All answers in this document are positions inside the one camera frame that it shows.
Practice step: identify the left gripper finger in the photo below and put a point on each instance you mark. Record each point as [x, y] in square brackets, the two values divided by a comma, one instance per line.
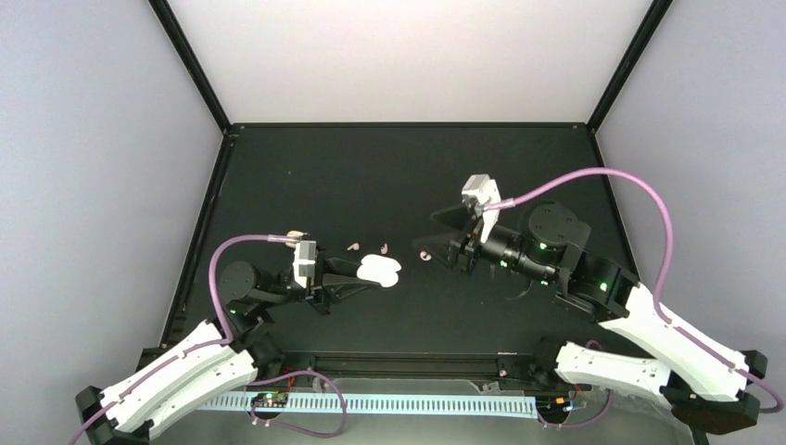
[340, 266]
[338, 289]

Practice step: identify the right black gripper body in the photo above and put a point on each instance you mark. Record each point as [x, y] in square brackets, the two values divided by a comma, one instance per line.
[464, 248]

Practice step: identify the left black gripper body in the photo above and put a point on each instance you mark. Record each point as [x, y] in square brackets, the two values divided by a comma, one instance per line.
[317, 298]

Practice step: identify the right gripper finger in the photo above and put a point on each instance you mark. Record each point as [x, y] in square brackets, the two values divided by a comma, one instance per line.
[454, 217]
[444, 249]

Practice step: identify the oval white charging case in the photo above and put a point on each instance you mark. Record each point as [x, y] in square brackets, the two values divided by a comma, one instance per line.
[380, 269]

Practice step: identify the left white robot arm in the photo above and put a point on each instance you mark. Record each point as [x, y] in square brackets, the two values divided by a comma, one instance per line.
[213, 359]

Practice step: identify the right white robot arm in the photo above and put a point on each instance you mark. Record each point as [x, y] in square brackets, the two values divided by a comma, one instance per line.
[702, 383]

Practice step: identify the left small circuit board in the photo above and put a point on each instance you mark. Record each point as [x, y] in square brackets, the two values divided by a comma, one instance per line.
[270, 400]

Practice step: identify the small circuit board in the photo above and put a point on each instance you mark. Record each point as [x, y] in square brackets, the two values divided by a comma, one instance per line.
[270, 400]
[554, 405]

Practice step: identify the right small circuit board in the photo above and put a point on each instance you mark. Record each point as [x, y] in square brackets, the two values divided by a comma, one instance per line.
[554, 405]

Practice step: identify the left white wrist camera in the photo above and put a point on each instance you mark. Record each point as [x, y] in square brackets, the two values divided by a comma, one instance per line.
[304, 262]

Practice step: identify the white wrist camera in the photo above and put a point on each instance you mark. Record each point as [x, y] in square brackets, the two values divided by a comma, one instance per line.
[304, 262]
[479, 193]

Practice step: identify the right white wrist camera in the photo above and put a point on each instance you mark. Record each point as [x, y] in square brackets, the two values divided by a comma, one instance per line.
[479, 193]

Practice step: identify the black aluminium front rail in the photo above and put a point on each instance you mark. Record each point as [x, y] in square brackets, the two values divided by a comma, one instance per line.
[515, 366]

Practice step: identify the white slotted cable duct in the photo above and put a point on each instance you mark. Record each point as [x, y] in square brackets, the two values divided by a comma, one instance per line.
[388, 404]

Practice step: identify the right black frame post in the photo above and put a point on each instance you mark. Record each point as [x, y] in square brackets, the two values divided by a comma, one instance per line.
[644, 33]

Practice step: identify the black frame post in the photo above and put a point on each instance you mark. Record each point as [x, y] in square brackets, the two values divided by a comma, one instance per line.
[644, 33]
[175, 32]

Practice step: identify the left black frame post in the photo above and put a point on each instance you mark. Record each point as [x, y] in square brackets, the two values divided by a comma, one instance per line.
[175, 32]

